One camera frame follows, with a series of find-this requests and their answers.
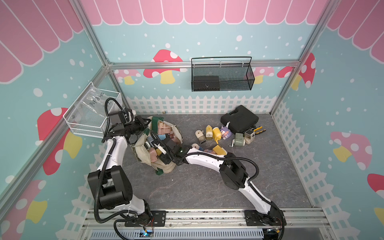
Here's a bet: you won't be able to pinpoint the blue pencil sharpener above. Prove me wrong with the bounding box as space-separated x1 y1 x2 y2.
192 144 204 151

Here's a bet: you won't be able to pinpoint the pink boxy pencil sharpener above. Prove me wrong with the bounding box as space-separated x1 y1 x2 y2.
149 148 158 163

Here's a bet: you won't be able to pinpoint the beige canvas tote bag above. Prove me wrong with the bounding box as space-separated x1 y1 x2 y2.
132 116 183 175

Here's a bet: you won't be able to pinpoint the pink round character sharpener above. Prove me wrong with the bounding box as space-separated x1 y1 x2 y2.
204 150 217 155

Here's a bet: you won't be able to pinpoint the cream pencil sharpener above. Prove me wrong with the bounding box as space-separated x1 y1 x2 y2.
195 130 207 144
244 129 256 145

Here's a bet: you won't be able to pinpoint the purple pencil sharpener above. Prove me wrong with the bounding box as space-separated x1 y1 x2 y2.
220 122 232 140

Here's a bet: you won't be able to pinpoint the green pencil sharpener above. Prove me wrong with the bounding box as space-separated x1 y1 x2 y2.
230 133 246 147

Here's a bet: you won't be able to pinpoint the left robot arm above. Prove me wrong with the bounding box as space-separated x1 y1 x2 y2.
88 98 153 227

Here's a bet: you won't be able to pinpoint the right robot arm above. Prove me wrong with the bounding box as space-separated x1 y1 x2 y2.
150 130 287 228

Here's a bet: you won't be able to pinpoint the clear plastic bag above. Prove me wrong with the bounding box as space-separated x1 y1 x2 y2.
71 86 111 131

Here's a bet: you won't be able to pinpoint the black plastic tool case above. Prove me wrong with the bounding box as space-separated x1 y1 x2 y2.
221 105 259 133

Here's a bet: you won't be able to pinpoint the black box in basket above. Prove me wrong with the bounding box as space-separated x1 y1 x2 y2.
192 76 220 92

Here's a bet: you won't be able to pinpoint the white wire basket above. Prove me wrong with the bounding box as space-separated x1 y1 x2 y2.
63 83 122 139

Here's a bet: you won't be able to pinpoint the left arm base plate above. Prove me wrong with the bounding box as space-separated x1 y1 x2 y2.
125 211 167 227

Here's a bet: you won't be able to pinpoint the yellow handled pliers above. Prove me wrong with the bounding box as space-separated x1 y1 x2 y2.
253 126 266 135

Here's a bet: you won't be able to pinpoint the black wire mesh basket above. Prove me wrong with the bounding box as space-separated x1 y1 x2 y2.
191 57 255 92

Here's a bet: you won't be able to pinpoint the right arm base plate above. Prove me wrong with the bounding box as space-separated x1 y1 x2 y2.
244 208 287 227

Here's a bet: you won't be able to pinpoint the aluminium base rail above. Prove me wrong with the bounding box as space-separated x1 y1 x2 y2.
79 208 336 240

